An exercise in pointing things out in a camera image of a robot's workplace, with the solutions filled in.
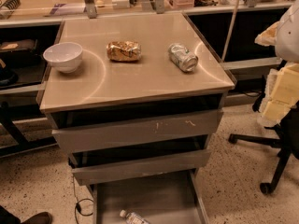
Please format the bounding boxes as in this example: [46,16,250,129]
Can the black office chair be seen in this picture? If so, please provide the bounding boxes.
[228,59,299,195]

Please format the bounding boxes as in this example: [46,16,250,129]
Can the black floor cable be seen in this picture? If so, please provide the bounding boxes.
[72,175,94,224]

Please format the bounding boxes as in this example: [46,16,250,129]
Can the clear blue plastic bottle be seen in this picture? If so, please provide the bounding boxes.
[120,210,150,224]

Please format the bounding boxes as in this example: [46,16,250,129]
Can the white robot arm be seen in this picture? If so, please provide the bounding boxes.
[259,0,299,127]

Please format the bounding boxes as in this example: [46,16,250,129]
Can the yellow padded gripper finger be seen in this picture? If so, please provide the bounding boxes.
[261,63,299,124]

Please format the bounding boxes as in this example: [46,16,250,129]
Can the middle grey drawer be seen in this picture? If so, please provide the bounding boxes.
[72,149,211,186]

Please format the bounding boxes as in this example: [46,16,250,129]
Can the crushed silver green can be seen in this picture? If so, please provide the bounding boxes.
[168,43,198,73]

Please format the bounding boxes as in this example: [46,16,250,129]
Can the top grey drawer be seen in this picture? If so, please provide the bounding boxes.
[52,109,223,153]

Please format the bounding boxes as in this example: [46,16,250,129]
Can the bottom open grey drawer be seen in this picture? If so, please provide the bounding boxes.
[93,171,209,224]

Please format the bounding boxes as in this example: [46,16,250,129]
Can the crumpled gold snack bag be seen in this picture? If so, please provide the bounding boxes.
[107,41,141,62]

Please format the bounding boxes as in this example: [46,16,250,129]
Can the purple white paper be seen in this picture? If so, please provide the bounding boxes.
[50,3,86,16]

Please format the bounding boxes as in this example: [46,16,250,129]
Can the dark shoe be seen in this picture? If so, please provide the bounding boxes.
[22,212,52,224]

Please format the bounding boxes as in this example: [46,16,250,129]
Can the black coil spring tool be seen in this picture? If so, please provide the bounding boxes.
[0,0,21,20]

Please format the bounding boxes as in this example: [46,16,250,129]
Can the white ceramic bowl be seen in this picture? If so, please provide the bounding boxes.
[43,42,83,73]

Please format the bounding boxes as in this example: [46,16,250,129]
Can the grey drawer cabinet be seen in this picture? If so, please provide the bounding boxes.
[36,11,237,224]

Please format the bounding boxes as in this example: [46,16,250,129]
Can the white pole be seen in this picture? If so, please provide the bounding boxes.
[221,0,240,62]

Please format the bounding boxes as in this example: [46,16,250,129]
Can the black left side table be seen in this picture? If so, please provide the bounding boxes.
[0,22,62,158]

